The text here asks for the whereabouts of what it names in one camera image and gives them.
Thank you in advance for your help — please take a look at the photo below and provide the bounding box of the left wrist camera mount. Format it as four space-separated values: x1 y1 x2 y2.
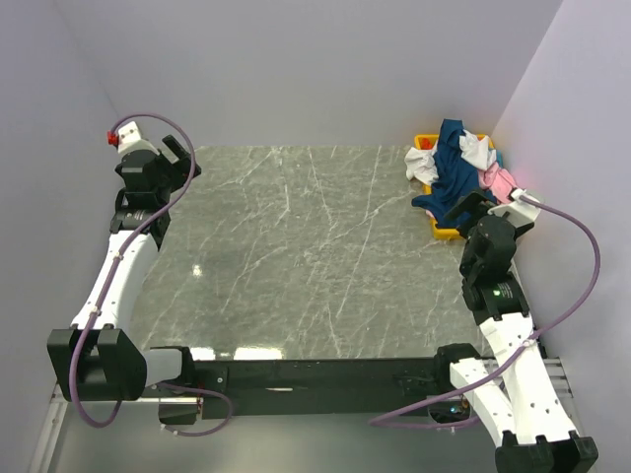
106 121 159 158

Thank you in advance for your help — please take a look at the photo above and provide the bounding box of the pink t shirt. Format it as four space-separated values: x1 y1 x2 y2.
478 163 518 204

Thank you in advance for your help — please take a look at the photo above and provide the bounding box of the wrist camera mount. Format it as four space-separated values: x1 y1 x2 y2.
106 121 159 158
488 188 541 229

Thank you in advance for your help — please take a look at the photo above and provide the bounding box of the yellow plastic bin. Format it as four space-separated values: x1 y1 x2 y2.
414 134 502 240

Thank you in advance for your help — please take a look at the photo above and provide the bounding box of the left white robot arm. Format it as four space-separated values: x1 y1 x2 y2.
46 129 201 401

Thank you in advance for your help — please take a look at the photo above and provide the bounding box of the black base beam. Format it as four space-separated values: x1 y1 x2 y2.
157 357 484 425

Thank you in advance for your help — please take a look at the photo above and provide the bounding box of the white t shirt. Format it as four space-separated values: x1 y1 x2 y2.
404 130 503 185

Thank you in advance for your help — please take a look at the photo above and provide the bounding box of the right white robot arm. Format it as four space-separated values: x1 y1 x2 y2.
432 189 598 472

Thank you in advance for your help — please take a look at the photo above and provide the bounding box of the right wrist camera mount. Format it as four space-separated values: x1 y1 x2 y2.
488 188 541 229

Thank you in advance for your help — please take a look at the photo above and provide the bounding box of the dark blue t shirt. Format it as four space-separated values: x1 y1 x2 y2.
411 119 481 228

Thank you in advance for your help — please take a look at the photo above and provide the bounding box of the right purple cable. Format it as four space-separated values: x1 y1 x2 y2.
368 194 603 431

